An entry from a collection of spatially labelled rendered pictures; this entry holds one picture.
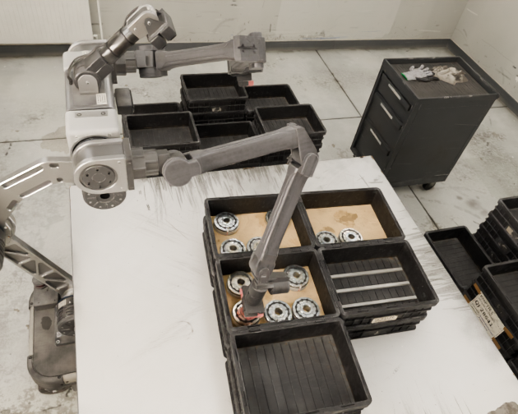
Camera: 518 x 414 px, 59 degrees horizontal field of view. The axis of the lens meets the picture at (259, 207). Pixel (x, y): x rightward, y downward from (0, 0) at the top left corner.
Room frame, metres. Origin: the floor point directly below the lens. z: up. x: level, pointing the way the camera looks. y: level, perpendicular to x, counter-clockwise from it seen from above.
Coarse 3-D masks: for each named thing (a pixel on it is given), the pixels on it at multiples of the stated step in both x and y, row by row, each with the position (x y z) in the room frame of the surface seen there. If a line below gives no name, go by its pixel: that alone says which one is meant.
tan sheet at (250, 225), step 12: (240, 216) 1.30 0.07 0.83; (252, 216) 1.31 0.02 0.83; (264, 216) 1.33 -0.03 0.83; (240, 228) 1.23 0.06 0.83; (252, 228) 1.24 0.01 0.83; (264, 228) 1.26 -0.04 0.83; (288, 228) 1.28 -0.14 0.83; (216, 240) 1.14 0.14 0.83; (240, 240) 1.17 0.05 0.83; (288, 240) 1.22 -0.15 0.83
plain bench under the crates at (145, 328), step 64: (128, 192) 1.41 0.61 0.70; (192, 192) 1.50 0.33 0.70; (256, 192) 1.58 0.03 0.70; (384, 192) 1.78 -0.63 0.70; (128, 256) 1.06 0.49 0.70; (192, 256) 1.13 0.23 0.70; (128, 320) 0.79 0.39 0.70; (192, 320) 0.84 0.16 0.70; (448, 320) 1.08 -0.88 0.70; (128, 384) 0.56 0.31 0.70; (192, 384) 0.60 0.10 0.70; (384, 384) 0.75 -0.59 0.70; (448, 384) 0.80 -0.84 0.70; (512, 384) 0.86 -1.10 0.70
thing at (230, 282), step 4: (236, 272) 0.99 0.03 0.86; (240, 272) 0.99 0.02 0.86; (244, 272) 1.00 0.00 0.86; (232, 276) 0.97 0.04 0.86; (236, 276) 0.97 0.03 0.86; (244, 276) 0.98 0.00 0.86; (248, 276) 0.98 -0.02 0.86; (228, 280) 0.94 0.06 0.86; (232, 280) 0.95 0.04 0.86; (248, 280) 0.96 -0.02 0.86; (228, 284) 0.93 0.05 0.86; (232, 284) 0.93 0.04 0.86; (248, 284) 0.95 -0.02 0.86; (232, 288) 0.92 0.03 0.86; (236, 288) 0.92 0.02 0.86; (236, 292) 0.90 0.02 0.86
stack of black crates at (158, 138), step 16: (176, 112) 2.22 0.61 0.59; (128, 128) 2.09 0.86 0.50; (144, 128) 2.13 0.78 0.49; (160, 128) 2.16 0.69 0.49; (176, 128) 2.19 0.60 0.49; (192, 128) 2.13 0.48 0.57; (144, 144) 1.99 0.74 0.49; (160, 144) 1.91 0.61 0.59; (176, 144) 1.93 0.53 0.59; (192, 144) 1.97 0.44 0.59; (160, 176) 1.89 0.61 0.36
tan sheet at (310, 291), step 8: (224, 280) 0.96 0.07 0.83; (312, 280) 1.05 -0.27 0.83; (304, 288) 1.00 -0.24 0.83; (312, 288) 1.01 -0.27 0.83; (264, 296) 0.93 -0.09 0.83; (272, 296) 0.94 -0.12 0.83; (280, 296) 0.95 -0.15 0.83; (288, 296) 0.95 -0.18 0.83; (296, 296) 0.96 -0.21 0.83; (304, 296) 0.97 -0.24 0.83; (312, 296) 0.98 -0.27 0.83; (232, 304) 0.87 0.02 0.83; (264, 304) 0.90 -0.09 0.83; (288, 304) 0.92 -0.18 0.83; (320, 304) 0.95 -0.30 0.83; (320, 312) 0.91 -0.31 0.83; (232, 320) 0.80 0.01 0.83
